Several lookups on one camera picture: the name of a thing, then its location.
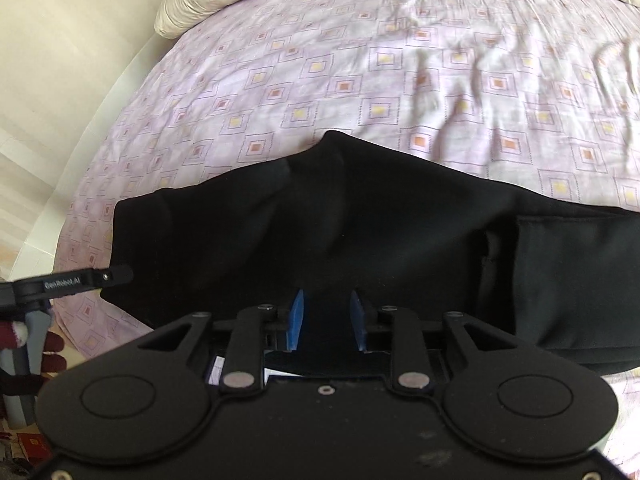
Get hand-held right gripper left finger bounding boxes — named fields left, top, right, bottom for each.
left=134, top=288, right=307, bottom=394

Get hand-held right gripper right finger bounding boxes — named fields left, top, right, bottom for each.
left=348, top=288, right=521, bottom=394

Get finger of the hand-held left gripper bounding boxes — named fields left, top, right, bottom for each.
left=89, top=265, right=134, bottom=292

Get black pants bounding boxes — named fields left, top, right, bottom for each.
left=100, top=130, right=640, bottom=378

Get person's left hand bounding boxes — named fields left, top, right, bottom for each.
left=42, top=332, right=67, bottom=374

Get purple square-print bedsheet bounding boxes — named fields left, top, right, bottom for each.
left=52, top=0, right=640, bottom=480

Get white bed frame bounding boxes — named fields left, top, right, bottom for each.
left=10, top=35, right=168, bottom=281

